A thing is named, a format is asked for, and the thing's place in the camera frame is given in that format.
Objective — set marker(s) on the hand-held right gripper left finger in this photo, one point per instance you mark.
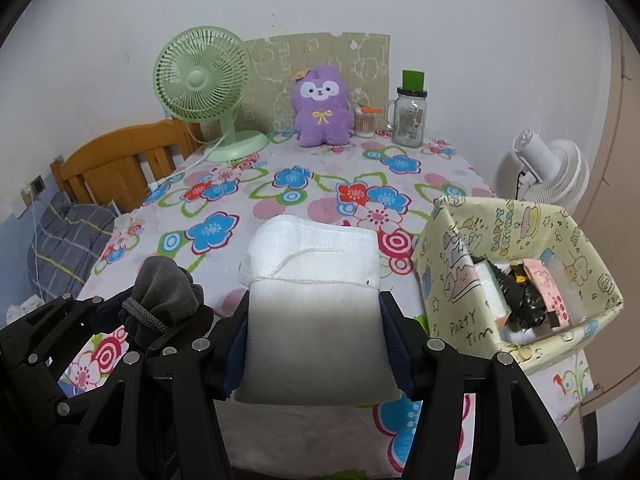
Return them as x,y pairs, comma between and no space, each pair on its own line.
232,360

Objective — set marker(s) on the yellow printed storage box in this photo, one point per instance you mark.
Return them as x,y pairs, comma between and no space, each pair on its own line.
450,285

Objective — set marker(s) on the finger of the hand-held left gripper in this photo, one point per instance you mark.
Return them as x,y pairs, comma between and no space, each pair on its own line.
200,327
60,330

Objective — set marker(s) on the patterned beige board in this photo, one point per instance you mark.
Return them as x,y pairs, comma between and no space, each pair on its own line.
320,50

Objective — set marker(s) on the clear packet with pink card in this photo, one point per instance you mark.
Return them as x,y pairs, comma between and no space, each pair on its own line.
550,285

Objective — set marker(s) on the yellow and black toy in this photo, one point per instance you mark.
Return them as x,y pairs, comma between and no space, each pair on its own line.
520,273

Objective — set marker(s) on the grey plaid cloth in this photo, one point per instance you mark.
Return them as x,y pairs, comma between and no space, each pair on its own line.
65,245

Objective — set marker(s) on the green desk fan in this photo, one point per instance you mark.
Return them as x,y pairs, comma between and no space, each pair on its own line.
200,77

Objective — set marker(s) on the white clip fan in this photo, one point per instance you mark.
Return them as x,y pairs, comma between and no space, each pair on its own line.
542,160

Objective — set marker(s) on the white carton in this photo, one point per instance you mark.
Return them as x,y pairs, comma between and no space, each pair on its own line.
490,285

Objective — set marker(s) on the purple plush toy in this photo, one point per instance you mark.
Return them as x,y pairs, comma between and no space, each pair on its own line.
322,120

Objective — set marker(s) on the cotton swab jar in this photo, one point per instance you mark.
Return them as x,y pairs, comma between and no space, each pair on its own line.
364,124

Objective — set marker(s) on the black plastic bag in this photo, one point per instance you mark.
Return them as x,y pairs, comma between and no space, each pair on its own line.
520,300

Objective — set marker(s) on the beige door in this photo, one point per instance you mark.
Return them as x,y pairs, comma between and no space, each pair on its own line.
622,160

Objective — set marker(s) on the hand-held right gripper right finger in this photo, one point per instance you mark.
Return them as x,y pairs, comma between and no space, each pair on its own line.
402,360

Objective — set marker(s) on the glass mug with green lid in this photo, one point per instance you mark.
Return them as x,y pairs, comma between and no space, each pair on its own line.
407,120

